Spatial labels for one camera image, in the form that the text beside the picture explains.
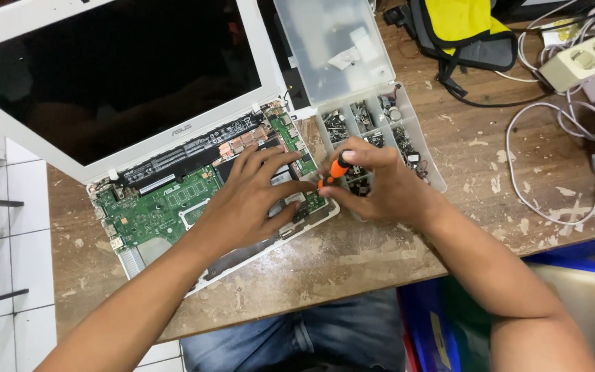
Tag blue plastic crate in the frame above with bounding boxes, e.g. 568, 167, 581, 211
398, 232, 595, 372

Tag heap of small metal parts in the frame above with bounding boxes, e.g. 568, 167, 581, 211
322, 88, 430, 197

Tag green laptop motherboard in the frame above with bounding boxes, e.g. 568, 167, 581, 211
93, 111, 329, 252

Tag person's right hand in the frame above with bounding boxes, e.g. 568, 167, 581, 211
319, 136, 434, 230

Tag black laptop battery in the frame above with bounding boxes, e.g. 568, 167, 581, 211
114, 113, 265, 190

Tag white paper scrap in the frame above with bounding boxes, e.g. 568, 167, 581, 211
327, 27, 379, 71

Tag white charging cable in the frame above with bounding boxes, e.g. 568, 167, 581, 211
505, 100, 595, 227

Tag white power strip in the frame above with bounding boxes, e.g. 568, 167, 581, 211
539, 31, 595, 94

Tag clear plastic organizer box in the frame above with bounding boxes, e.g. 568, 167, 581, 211
273, 0, 448, 196

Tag yellow grey bag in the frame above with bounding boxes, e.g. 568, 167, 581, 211
383, 0, 519, 99

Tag orange black screwdriver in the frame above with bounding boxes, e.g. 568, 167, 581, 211
317, 149, 355, 190

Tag white laptop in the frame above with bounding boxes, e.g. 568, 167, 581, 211
0, 0, 341, 298

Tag black cable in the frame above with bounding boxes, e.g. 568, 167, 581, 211
434, 57, 554, 109

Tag person's blue jeans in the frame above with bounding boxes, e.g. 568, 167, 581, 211
180, 288, 407, 372

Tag person's left hand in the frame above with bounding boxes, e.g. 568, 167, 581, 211
193, 144, 319, 260

